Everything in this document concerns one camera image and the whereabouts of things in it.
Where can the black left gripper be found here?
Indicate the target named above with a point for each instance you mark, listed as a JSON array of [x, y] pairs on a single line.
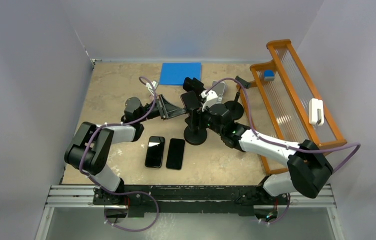
[[172, 110]]

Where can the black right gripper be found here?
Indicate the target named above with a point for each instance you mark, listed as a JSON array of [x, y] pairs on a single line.
[[196, 113]]

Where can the black round base phone stand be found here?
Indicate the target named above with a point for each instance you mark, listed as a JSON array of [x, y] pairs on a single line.
[[194, 133]]

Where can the black phone purple edge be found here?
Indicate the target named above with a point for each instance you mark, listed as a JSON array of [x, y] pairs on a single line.
[[190, 101]]

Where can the black phone white stripe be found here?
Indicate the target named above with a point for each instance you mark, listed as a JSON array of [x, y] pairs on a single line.
[[155, 152]]

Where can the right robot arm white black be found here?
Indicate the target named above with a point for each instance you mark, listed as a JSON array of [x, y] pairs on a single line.
[[308, 169]]

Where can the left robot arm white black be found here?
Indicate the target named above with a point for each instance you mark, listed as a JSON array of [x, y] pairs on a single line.
[[89, 149]]

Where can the black phone on folding stand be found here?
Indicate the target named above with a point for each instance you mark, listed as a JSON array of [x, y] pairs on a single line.
[[193, 84]]

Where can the white silver phone stand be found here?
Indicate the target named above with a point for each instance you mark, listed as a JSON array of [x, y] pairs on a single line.
[[219, 89]]

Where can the blue foam mat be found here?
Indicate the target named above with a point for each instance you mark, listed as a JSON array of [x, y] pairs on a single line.
[[174, 74]]

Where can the blue sponge block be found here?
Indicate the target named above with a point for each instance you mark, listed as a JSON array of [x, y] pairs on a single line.
[[268, 75]]

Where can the orange wooden rack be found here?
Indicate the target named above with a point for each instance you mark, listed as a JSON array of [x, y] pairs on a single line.
[[280, 107]]

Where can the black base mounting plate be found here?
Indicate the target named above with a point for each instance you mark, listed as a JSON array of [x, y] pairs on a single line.
[[191, 199]]

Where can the white clip on rack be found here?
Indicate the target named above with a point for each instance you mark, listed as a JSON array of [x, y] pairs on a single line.
[[316, 112]]

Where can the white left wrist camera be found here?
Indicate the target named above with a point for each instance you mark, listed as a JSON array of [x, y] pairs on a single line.
[[152, 86]]

